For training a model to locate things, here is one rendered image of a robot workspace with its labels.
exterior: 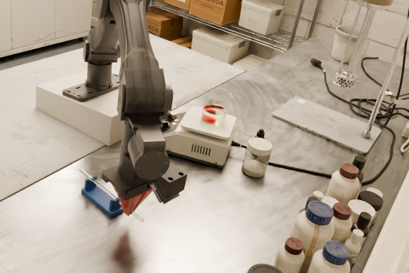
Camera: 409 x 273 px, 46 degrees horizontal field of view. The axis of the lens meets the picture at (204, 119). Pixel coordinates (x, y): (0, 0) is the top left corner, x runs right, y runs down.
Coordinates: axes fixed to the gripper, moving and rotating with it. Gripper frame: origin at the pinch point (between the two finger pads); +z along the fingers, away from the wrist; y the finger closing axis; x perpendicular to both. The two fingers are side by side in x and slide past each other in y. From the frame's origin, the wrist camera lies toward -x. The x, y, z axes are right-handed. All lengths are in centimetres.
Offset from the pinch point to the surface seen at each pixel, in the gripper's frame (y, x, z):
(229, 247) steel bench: 11.1, -17.3, 2.6
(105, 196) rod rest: 0.7, 7.5, 2.1
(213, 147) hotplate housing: 28.6, 3.3, -2.6
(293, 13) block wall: 262, 119, 26
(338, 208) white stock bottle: 26.8, -29.3, -7.5
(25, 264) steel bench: -20.3, 1.9, 2.9
